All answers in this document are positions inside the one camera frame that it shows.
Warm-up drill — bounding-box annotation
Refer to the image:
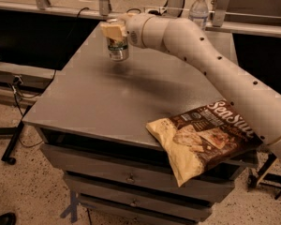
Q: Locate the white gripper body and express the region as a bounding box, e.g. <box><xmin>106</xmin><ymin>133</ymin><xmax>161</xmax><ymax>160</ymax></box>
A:
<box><xmin>126</xmin><ymin>13</ymin><xmax>154</xmax><ymax>49</ymax></box>

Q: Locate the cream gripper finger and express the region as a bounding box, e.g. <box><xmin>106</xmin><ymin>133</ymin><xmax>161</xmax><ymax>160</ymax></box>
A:
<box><xmin>118</xmin><ymin>12</ymin><xmax>135</xmax><ymax>21</ymax></box>
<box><xmin>100</xmin><ymin>22</ymin><xmax>127</xmax><ymax>41</ymax></box>

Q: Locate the silver green 7up can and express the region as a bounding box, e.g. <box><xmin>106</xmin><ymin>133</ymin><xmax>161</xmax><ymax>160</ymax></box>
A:
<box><xmin>106</xmin><ymin>18</ymin><xmax>130</xmax><ymax>62</ymax></box>

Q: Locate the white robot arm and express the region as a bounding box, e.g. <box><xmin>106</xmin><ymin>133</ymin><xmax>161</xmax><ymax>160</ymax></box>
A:
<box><xmin>101</xmin><ymin>13</ymin><xmax>281</xmax><ymax>161</ymax></box>

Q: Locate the white power strip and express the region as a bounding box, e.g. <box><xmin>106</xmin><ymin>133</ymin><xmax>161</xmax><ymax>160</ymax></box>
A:
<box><xmin>144</xmin><ymin>7</ymin><xmax>167</xmax><ymax>16</ymax></box>

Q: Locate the clear plastic water bottle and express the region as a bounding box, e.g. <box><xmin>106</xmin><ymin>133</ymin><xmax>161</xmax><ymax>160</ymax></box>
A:
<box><xmin>188</xmin><ymin>0</ymin><xmax>209</xmax><ymax>30</ymax></box>

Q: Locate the grey metal drawer cabinet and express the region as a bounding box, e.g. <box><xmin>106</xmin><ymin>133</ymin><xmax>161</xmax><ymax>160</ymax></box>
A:
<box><xmin>22</xmin><ymin>21</ymin><xmax>259</xmax><ymax>225</ymax></box>

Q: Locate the sea salt chip bag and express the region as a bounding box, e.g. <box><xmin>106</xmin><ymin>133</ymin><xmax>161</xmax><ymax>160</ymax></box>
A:
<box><xmin>146</xmin><ymin>100</ymin><xmax>261</xmax><ymax>186</ymax></box>

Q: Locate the top cabinet drawer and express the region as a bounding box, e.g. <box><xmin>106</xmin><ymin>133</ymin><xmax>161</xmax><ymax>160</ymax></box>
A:
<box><xmin>40</xmin><ymin>144</ymin><xmax>234</xmax><ymax>203</ymax></box>

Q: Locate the cabinet drawer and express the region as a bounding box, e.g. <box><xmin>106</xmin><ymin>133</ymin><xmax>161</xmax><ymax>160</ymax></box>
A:
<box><xmin>64</xmin><ymin>173</ymin><xmax>214</xmax><ymax>222</ymax></box>
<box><xmin>40</xmin><ymin>144</ymin><xmax>234</xmax><ymax>203</ymax></box>
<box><xmin>78</xmin><ymin>194</ymin><xmax>198</xmax><ymax>225</ymax></box>

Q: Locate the black wheeled stand leg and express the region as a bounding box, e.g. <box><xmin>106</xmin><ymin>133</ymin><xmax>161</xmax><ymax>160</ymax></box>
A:
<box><xmin>0</xmin><ymin>105</ymin><xmax>34</xmax><ymax>166</ymax></box>

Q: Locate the middle cabinet drawer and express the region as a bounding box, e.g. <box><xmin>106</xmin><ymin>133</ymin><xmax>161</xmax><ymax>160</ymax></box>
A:
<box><xmin>64</xmin><ymin>173</ymin><xmax>214</xmax><ymax>222</ymax></box>

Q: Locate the blue tape mark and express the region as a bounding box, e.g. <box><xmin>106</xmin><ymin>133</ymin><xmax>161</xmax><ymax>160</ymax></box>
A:
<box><xmin>60</xmin><ymin>191</ymin><xmax>79</xmax><ymax>223</ymax></box>

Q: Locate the bottom cabinet drawer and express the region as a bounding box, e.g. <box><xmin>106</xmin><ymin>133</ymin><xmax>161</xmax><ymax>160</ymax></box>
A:
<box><xmin>78</xmin><ymin>194</ymin><xmax>198</xmax><ymax>225</ymax></box>

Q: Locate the black yellow stand base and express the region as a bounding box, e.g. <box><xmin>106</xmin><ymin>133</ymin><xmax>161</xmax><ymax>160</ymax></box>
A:
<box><xmin>247</xmin><ymin>154</ymin><xmax>281</xmax><ymax>200</ymax></box>

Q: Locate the black shoe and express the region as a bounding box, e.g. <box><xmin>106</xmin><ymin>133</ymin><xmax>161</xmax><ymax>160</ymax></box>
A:
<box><xmin>0</xmin><ymin>213</ymin><xmax>17</xmax><ymax>225</ymax></box>

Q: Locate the black cable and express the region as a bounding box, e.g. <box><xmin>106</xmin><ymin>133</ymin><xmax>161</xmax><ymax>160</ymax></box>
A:
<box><xmin>9</xmin><ymin>7</ymin><xmax>91</xmax><ymax>148</ymax></box>

